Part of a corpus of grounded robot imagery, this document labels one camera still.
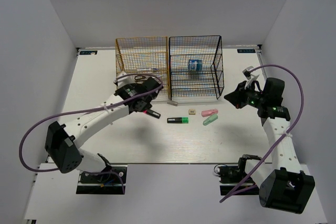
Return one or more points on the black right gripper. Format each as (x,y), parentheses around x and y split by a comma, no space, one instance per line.
(237,97)

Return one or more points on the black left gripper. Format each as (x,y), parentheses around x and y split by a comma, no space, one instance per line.
(135,85)

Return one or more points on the pink cap highlighter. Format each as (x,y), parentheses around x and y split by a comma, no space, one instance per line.
(152,113)

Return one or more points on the black handled scissors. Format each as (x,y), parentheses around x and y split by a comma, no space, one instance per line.
(139,78)

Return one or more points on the grey eraser block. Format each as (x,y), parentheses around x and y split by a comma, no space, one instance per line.
(170,102)

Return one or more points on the clear spray bottle blue cap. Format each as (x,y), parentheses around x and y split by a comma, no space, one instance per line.
(147,70)

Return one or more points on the green cap highlighter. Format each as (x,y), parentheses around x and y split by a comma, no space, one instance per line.
(178,120)

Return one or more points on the blue tape box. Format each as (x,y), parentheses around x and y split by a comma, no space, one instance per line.
(195,65)

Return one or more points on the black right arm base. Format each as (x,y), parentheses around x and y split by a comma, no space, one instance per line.
(229,176)

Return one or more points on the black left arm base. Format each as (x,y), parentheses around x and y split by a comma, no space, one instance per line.
(107,184)

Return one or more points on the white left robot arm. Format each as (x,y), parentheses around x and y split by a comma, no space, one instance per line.
(64,141)

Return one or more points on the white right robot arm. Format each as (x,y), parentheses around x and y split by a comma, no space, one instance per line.
(283,185)

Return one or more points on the green translucent highlighter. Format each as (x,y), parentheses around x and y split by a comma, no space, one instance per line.
(210,119)

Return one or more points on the pink translucent highlighter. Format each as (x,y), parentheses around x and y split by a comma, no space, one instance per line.
(210,112)

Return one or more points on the dark right table label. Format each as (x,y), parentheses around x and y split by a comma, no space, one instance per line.
(246,51)

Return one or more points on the dark table label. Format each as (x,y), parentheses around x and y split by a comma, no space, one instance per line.
(88,52)
(246,51)

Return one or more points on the beige eraser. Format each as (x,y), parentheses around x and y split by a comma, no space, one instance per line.
(191,111)

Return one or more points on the dark left table label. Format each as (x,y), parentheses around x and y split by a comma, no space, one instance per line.
(88,52)

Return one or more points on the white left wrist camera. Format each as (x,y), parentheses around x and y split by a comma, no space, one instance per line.
(122,79)

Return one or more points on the gold wire basket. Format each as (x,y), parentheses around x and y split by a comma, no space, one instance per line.
(144,52)

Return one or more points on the black wire basket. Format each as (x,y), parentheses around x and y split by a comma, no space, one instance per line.
(209,82)

